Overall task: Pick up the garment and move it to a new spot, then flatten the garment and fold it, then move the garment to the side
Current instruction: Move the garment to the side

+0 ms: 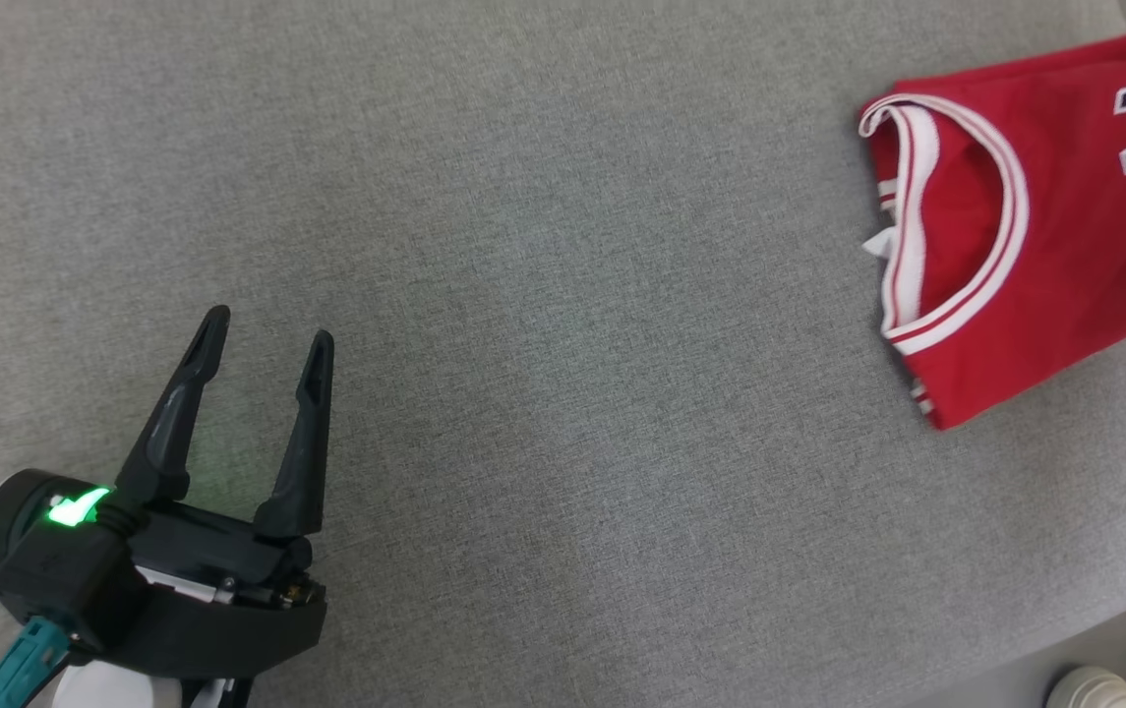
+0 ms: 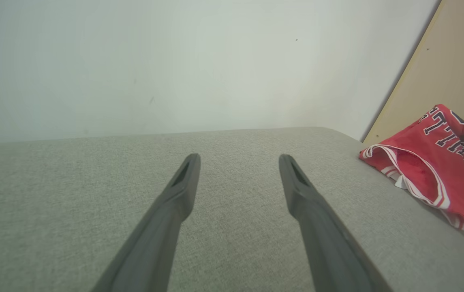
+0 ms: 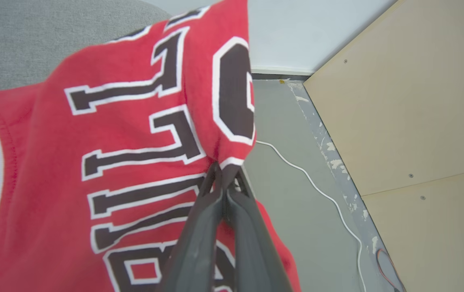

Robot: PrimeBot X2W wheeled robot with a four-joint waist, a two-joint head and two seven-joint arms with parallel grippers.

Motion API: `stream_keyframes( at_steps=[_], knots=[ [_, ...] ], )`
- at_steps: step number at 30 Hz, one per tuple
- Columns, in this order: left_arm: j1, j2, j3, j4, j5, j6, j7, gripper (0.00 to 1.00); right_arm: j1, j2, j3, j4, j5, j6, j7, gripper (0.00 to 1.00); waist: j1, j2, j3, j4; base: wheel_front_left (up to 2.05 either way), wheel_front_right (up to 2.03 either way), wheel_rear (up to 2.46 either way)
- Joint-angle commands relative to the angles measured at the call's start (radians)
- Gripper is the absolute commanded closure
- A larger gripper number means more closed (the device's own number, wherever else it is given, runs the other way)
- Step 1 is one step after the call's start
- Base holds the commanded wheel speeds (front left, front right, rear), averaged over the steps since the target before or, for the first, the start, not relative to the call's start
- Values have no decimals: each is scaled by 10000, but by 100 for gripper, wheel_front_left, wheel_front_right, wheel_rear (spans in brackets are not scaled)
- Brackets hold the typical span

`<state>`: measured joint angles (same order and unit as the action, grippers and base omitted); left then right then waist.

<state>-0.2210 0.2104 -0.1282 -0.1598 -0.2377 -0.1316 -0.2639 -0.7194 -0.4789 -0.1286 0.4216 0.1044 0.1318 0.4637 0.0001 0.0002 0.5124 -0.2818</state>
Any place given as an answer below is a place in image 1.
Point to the red basketball jersey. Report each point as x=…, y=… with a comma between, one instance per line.
x=1064, y=197

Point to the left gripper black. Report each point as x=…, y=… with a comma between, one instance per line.
x=218, y=639

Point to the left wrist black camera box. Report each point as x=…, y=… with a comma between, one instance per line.
x=61, y=580

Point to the white shoe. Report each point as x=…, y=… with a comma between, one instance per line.
x=1094, y=690

